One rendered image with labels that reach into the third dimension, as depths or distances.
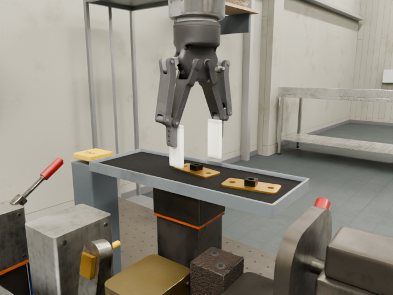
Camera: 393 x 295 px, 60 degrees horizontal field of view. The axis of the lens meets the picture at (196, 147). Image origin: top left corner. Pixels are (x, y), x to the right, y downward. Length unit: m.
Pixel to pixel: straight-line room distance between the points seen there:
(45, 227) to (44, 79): 2.64
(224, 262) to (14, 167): 2.76
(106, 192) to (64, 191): 2.59
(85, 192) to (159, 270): 0.34
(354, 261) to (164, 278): 0.23
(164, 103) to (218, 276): 0.26
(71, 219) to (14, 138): 2.53
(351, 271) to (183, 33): 0.39
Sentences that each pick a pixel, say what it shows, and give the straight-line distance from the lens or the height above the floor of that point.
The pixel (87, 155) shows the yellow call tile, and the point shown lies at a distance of 0.74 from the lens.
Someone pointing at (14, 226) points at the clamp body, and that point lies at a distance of 0.79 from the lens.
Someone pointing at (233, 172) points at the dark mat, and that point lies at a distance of 0.59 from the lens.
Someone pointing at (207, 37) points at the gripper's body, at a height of 1.38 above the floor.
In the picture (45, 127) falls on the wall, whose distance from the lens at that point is 3.16.
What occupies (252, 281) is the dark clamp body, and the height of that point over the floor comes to 1.08.
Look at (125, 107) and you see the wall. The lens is 3.59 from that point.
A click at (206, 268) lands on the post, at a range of 0.43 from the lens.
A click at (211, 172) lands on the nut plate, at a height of 1.16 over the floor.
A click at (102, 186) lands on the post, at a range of 0.75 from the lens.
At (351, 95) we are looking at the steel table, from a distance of 5.27.
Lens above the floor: 1.33
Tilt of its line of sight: 12 degrees down
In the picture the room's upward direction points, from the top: straight up
